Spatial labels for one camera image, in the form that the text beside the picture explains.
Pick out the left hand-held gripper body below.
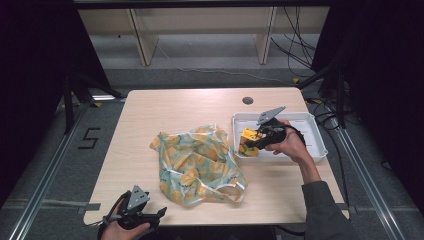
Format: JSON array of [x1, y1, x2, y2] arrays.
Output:
[[114, 184, 161, 231]]

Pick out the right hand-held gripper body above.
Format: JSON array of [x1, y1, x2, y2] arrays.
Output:
[[255, 105, 288, 150]]

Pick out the yellow toy box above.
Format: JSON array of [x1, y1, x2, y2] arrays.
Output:
[[239, 127, 263, 145]]

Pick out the yellow green toy food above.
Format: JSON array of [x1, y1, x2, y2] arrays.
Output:
[[237, 143, 261, 158]]

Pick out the white plastic tray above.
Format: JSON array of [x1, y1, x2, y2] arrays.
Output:
[[231, 111, 329, 164]]

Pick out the orange print green bag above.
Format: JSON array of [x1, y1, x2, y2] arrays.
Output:
[[148, 123, 249, 206]]

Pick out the person's right hand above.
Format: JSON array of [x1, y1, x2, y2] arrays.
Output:
[[264, 119, 313, 164]]

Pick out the person's left hand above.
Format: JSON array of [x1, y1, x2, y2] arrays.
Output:
[[100, 199, 152, 240]]

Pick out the black metal stand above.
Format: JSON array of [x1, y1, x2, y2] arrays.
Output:
[[297, 61, 348, 130], [62, 70, 127, 135]]

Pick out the light wooden shelf unit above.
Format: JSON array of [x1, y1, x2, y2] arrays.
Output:
[[78, 5, 332, 67]]

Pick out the black curtain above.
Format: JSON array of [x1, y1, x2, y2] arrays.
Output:
[[311, 0, 424, 214], [0, 0, 113, 208]]

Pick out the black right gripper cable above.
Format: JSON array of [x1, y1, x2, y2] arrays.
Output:
[[283, 122, 308, 148]]

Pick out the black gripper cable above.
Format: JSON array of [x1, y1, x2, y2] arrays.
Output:
[[87, 191, 133, 240], [283, 122, 308, 148]]

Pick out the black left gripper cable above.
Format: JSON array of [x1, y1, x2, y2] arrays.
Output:
[[87, 191, 133, 240]]

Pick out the black floor cables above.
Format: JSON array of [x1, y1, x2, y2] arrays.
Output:
[[304, 96, 353, 209]]

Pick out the white floor cable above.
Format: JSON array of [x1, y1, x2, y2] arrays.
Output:
[[153, 41, 296, 85]]

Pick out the bundle of black cables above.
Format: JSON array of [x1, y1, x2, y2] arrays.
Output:
[[269, 6, 318, 80]]

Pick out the aluminium floor rail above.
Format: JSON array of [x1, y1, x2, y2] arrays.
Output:
[[327, 108, 407, 240], [7, 102, 92, 240]]

